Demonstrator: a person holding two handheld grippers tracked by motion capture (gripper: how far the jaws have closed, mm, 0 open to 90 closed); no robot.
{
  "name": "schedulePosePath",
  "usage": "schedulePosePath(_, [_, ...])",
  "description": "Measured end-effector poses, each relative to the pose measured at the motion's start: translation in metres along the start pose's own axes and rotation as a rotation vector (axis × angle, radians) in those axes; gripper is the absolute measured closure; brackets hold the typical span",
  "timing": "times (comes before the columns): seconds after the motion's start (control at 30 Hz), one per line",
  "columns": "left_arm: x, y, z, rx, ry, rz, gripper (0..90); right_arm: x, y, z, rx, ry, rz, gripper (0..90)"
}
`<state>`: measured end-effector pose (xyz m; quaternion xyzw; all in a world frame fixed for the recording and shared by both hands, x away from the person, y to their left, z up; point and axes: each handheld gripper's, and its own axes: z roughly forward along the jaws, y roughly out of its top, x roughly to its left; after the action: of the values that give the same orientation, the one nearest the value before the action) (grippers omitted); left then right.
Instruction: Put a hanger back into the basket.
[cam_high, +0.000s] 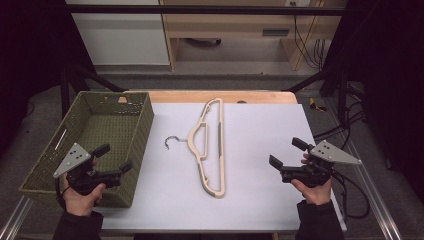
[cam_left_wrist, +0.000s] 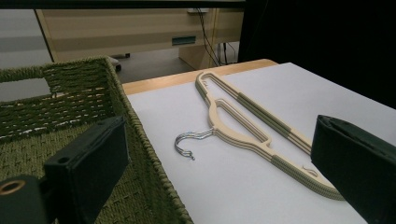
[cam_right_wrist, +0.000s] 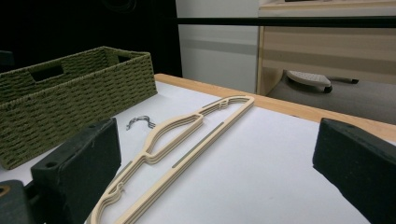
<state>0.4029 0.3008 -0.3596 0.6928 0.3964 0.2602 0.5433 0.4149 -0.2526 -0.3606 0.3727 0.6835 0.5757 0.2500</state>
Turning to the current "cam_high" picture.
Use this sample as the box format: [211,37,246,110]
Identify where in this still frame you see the black curtain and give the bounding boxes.
[319,0,424,203]
[0,0,98,158]

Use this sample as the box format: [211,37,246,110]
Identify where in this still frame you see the green woven basket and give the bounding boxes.
[18,90,155,209]

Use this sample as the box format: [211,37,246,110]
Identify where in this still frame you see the white table mat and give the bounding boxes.
[94,102,348,233]

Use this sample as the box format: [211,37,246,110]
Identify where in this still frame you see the aluminium rail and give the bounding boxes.
[322,96,405,240]
[0,195,35,240]

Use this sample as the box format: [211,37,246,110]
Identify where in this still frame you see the black horizontal frame bar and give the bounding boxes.
[64,4,348,17]

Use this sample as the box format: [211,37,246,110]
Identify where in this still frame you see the beige plastic clothes hanger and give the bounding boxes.
[164,97,227,200]

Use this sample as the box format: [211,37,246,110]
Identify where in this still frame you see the person's left hand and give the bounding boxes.
[62,159,108,217]

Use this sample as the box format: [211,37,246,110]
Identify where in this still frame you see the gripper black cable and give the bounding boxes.
[54,179,68,210]
[331,169,372,220]

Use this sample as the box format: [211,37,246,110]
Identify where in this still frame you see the black floor cables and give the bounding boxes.
[313,81,368,142]

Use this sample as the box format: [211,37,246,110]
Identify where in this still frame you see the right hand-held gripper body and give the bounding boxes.
[280,139,363,189]

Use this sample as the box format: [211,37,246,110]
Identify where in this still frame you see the person's right hand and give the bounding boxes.
[290,152,334,206]

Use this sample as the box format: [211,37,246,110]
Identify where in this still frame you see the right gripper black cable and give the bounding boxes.
[331,169,372,220]

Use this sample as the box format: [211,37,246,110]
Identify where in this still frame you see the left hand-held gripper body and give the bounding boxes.
[53,143,123,196]

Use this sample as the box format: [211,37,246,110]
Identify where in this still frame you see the black slanted frame strut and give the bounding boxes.
[282,64,348,125]
[59,62,128,118]

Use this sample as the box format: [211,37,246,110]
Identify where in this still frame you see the white cabinet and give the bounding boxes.
[65,0,171,67]

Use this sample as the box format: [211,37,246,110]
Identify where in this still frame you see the light wooden desk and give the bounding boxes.
[158,0,348,72]

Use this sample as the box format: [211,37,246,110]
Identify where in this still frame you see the black hanging cables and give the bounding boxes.
[292,14,327,70]

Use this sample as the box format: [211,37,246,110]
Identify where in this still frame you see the yellow and black floor item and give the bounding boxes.
[307,97,328,113]

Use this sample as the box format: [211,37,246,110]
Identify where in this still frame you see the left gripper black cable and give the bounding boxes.
[54,179,68,210]

